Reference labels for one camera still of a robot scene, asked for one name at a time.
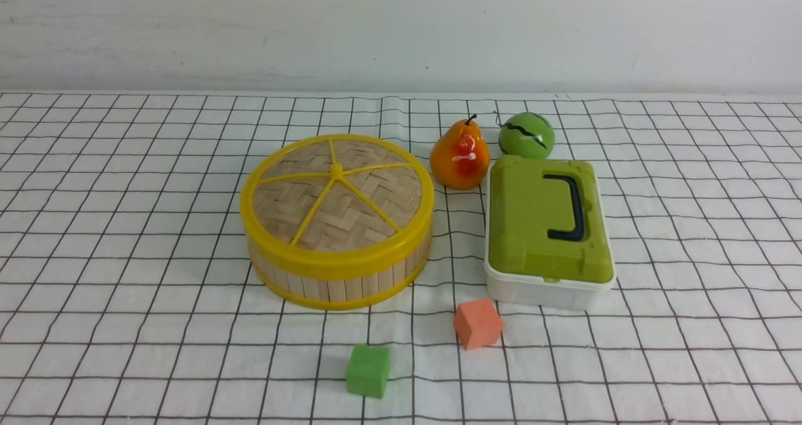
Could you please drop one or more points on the orange red toy pear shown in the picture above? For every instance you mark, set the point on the orange red toy pear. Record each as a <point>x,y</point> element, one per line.
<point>460,158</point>

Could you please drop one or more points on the yellow woven bamboo steamer lid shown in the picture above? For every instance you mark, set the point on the yellow woven bamboo steamer lid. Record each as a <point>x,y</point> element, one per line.
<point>338,207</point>

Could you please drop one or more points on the bamboo steamer basket yellow rims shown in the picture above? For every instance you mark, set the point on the bamboo steamer basket yellow rims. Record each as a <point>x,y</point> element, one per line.
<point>351,294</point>

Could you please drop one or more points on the green toy apple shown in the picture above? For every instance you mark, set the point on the green toy apple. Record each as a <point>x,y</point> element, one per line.
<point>527,135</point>

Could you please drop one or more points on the orange foam cube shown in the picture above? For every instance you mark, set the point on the orange foam cube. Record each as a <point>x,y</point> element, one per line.
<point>477,323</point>

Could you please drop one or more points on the white black grid tablecloth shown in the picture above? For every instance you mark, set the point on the white black grid tablecloth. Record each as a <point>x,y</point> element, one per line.
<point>128,297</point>

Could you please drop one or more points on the green lid white plastic box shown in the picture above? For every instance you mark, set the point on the green lid white plastic box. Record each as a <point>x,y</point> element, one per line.
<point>545,239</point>

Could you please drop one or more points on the green foam cube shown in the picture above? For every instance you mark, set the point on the green foam cube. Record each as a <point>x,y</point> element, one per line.
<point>367,371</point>

